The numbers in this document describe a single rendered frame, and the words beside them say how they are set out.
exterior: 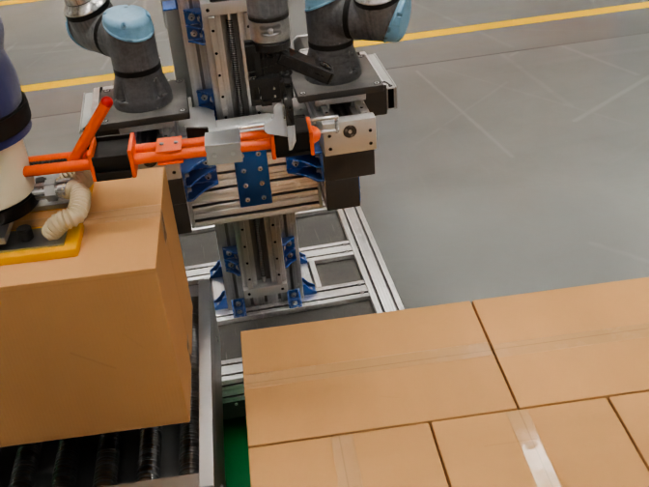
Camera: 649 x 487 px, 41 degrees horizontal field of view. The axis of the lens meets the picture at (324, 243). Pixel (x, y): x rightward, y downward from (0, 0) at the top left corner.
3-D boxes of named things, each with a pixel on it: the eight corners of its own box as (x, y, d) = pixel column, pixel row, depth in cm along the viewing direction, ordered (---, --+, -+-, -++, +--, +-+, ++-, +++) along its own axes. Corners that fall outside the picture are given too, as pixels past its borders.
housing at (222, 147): (207, 167, 168) (204, 146, 166) (207, 151, 174) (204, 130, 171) (242, 162, 169) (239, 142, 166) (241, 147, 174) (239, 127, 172)
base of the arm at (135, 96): (114, 93, 225) (106, 56, 219) (172, 84, 227) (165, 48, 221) (113, 116, 212) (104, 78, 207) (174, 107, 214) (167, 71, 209)
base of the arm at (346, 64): (299, 67, 231) (296, 31, 225) (354, 59, 232) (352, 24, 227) (309, 89, 218) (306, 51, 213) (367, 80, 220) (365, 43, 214)
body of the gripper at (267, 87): (250, 94, 169) (242, 35, 162) (294, 89, 169) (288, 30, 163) (252, 110, 163) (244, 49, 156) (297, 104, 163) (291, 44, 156)
